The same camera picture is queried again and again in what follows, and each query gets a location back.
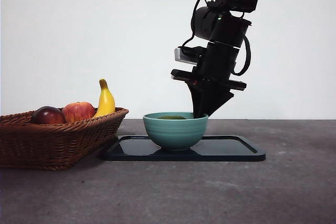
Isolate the teal ceramic bowl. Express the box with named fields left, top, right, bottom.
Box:
left=143, top=112, right=209, bottom=152

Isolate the black rectangular tray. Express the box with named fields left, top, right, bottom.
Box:
left=103, top=135, right=266, bottom=162

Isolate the yellow banana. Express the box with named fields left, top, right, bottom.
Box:
left=92, top=79, right=116, bottom=119

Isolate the red yellow apple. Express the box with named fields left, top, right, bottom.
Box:
left=61, top=101, right=96, bottom=124

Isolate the dark red plum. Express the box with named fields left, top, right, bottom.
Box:
left=31, top=106, right=66, bottom=125

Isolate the brown woven wicker basket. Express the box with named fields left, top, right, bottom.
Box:
left=0, top=107, right=129, bottom=171

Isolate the looped black arm cable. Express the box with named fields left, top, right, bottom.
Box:
left=233, top=36, right=252, bottom=76

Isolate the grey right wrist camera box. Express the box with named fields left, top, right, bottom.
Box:
left=173, top=46, right=204, bottom=65

